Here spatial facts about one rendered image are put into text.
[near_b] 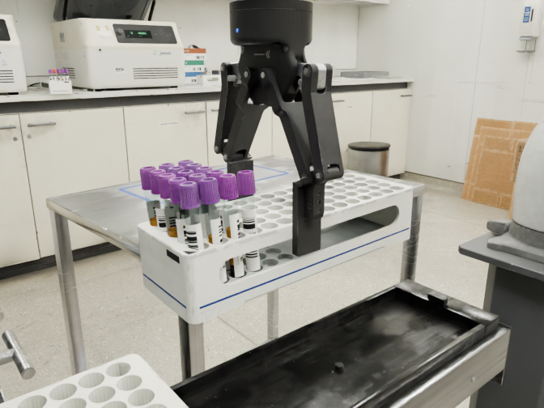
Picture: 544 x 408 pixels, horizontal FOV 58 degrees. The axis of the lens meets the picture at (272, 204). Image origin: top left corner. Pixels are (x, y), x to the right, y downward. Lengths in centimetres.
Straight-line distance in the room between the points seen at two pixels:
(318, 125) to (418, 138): 398
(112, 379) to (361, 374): 22
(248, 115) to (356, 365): 26
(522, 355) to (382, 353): 67
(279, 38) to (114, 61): 234
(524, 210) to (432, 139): 329
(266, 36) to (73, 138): 230
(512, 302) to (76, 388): 89
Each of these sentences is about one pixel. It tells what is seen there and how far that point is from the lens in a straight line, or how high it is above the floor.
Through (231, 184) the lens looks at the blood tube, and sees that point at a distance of 41.
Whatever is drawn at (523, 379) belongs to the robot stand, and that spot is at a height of 45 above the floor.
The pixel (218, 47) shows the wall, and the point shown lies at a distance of 379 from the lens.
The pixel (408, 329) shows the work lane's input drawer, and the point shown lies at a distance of 54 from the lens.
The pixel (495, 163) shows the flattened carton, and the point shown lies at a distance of 397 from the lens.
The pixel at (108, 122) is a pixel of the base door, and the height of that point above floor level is 74.
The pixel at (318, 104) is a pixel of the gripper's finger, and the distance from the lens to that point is 42.
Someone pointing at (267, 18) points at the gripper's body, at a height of 110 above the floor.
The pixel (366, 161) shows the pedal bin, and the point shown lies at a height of 36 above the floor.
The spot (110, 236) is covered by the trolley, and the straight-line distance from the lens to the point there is 78.
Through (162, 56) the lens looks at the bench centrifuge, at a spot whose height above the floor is 107.
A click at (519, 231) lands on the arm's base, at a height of 74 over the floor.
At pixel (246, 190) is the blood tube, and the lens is 42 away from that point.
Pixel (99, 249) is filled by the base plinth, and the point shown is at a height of 3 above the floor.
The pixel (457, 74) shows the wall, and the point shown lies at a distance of 418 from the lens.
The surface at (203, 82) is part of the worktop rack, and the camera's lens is 311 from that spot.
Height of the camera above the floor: 107
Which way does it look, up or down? 17 degrees down
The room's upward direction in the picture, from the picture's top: straight up
